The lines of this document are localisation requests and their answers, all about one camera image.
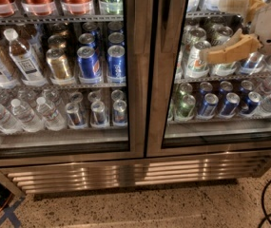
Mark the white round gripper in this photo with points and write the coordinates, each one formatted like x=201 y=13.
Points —
x=239 y=46

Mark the glass fridge door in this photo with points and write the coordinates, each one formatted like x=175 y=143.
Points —
x=179 y=25
x=90 y=146

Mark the silver blue can upper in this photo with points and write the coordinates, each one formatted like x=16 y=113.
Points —
x=251 y=65

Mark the right white 7up can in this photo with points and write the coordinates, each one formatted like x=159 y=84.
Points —
x=223 y=69

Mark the white 7up can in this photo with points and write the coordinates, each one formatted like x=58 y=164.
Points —
x=195 y=67
x=223 y=69

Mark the left white 7up can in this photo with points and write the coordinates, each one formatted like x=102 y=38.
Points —
x=195 y=67

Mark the blue can lower right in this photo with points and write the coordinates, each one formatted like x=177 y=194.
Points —
x=249 y=104

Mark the blue can lower middle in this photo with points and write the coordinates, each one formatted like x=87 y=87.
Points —
x=229 y=105

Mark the blue can lower left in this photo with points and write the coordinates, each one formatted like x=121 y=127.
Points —
x=207 y=109

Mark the green soda can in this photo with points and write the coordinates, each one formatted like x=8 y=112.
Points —
x=185 y=108

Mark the front blue pepsi can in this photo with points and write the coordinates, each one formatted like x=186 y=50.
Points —
x=116 y=63

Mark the blue pepsi can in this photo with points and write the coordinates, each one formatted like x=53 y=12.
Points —
x=89 y=64
x=116 y=63

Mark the right small pepsi can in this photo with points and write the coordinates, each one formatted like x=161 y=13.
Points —
x=119 y=112

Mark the small pepsi can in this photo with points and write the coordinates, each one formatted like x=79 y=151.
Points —
x=76 y=119
x=119 y=112
x=99 y=114

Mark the middle small pepsi can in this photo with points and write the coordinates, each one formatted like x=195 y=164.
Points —
x=99 y=114

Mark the gold soda can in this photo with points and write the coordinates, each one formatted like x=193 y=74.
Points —
x=62 y=72

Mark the left small pepsi can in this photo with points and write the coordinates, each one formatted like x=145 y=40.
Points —
x=76 y=119

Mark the right water bottle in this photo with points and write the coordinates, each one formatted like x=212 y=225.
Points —
x=53 y=118

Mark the water bottle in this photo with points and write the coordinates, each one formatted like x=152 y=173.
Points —
x=53 y=118
x=28 y=118
x=8 y=123

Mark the white cap tea bottle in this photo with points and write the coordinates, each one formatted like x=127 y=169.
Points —
x=24 y=56

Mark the middle water bottle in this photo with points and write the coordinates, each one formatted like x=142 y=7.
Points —
x=28 y=118

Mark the left water bottle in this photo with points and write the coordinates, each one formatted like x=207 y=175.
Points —
x=8 y=123

